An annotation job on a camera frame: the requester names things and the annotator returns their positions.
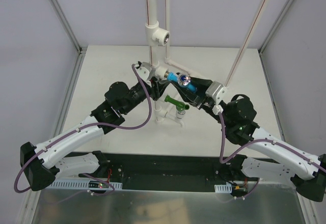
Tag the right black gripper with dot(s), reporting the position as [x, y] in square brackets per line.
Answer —
[204, 93]

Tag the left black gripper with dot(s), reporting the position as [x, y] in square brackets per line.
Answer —
[156, 89]

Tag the blue plastic faucet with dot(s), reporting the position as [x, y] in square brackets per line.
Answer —
[183, 80]

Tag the white pipe assembly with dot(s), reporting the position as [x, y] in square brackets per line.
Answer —
[157, 36]

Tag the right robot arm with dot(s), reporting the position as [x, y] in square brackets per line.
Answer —
[248, 147]

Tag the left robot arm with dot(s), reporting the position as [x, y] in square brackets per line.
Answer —
[102, 120]

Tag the green plastic faucet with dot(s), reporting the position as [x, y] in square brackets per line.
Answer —
[180, 106]

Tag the white plastic faucet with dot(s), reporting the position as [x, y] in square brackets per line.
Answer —
[177, 118]

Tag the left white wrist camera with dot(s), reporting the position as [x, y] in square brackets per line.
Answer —
[144, 70]

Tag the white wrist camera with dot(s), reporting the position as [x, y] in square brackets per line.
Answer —
[216, 91]
[144, 70]

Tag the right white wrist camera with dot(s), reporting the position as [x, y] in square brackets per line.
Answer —
[216, 91]

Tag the left aluminium frame post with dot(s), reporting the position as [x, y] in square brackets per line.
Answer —
[67, 27]

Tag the aluminium frame post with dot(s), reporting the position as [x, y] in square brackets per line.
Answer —
[285, 9]
[67, 27]

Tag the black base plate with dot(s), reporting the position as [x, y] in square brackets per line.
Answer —
[168, 173]

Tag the front aluminium rail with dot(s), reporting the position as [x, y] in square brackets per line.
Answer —
[40, 177]

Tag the right white cable duct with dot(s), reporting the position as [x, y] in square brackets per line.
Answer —
[223, 188]

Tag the white cable duct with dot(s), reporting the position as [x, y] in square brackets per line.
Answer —
[84, 185]
[223, 188]

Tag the left white cable duct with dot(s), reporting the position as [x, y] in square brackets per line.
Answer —
[84, 185]

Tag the right aluminium frame post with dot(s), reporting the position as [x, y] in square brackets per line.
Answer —
[285, 9]

